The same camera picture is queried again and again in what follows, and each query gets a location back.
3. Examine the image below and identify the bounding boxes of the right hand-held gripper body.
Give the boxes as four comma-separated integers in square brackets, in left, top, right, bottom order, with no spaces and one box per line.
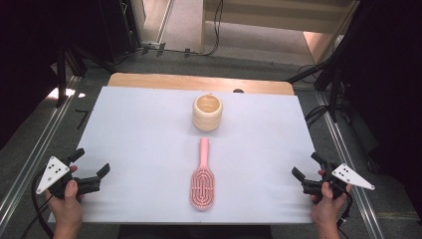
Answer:
[301,160,376,201]

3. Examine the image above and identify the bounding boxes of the aluminium floor rail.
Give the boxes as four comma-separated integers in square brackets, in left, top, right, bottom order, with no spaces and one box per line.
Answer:
[0,75,83,230]
[315,91,386,239]

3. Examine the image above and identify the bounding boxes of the black cabinet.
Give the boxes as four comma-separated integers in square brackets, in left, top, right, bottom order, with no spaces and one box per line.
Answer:
[96,0,142,64]

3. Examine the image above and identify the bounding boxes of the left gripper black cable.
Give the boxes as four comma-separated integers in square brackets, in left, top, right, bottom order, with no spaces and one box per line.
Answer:
[20,168,55,239]

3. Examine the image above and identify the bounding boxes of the black metal stand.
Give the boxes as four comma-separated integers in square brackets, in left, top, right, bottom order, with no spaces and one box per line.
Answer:
[287,49,346,123]
[54,43,88,109]

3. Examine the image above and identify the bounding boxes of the hanging black cable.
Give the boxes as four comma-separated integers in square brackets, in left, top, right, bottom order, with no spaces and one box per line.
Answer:
[185,0,224,57]

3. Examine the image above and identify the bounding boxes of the white table mat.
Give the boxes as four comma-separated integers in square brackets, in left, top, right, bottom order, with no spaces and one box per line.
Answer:
[48,86,337,225]

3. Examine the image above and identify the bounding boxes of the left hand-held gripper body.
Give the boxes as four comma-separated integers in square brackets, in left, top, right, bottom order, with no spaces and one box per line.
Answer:
[35,156,102,201]

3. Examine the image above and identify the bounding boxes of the black curtain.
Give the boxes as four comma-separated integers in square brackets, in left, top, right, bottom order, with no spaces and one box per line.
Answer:
[331,0,422,220]
[0,0,104,150]

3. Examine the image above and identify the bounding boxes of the black floor cables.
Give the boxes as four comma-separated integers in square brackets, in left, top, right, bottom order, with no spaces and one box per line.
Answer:
[304,105,332,128]

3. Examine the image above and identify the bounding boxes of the wooden table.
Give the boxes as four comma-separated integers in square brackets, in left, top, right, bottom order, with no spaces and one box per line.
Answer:
[107,73,296,97]

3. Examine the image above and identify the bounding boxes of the person's right hand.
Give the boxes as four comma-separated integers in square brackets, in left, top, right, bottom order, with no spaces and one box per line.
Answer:
[310,181,352,231]

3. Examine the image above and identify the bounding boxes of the person's left hand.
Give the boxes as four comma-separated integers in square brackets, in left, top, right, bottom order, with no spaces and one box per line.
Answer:
[44,180,84,227]

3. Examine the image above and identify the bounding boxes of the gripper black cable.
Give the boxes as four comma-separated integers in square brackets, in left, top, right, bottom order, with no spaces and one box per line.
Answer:
[336,189,354,239]
[20,168,55,239]

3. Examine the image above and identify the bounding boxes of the light wooden platform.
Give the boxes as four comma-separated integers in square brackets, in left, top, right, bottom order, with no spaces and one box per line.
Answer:
[200,0,361,66]

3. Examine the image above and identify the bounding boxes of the yellow floor tape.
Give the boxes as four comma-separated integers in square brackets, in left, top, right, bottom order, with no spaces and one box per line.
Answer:
[376,211,422,220]

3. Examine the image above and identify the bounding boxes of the pink hairbrush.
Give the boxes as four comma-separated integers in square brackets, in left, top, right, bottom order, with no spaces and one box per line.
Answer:
[189,137,216,211]

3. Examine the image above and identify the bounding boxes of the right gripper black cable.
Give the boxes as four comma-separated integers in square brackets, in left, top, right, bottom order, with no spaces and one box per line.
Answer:
[336,189,354,239]

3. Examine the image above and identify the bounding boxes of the beige ribbed cup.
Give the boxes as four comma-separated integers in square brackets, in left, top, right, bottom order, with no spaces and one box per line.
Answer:
[192,94,224,132]

